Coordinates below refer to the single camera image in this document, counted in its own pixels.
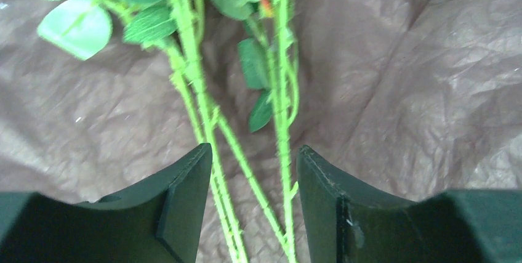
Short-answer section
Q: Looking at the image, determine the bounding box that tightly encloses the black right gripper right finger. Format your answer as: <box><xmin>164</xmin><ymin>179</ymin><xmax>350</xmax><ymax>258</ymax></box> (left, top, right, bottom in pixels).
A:
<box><xmin>297</xmin><ymin>145</ymin><xmax>521</xmax><ymax>263</ymax></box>

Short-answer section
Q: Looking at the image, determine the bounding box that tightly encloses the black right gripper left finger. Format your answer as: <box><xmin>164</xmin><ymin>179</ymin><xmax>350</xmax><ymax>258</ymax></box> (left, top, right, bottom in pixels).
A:
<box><xmin>1</xmin><ymin>144</ymin><xmax>212</xmax><ymax>262</ymax></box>

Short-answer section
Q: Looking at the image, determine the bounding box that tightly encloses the red wrapping paper sheet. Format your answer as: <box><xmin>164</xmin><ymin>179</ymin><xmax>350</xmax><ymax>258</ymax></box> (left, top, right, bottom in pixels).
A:
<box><xmin>0</xmin><ymin>0</ymin><xmax>522</xmax><ymax>263</ymax></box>

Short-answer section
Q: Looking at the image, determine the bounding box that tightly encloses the pink flower bouquet red wrap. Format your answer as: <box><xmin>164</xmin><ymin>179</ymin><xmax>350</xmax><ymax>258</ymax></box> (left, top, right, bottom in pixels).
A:
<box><xmin>0</xmin><ymin>0</ymin><xmax>301</xmax><ymax>263</ymax></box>

